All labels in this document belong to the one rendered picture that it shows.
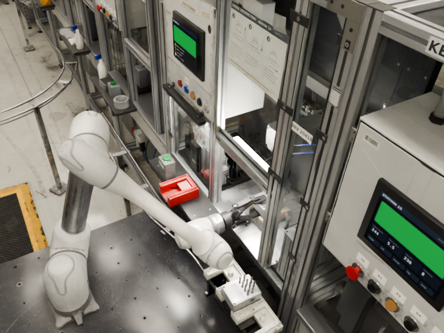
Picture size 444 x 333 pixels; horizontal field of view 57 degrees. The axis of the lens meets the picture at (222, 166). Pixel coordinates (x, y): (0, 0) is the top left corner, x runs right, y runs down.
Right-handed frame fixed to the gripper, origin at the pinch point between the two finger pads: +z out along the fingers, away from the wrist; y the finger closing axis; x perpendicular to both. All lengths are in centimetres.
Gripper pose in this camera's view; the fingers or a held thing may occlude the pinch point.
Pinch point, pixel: (259, 205)
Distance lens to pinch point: 183.9
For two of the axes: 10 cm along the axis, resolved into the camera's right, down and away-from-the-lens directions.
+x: -5.1, -5.7, 6.4
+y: 0.4, -7.6, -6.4
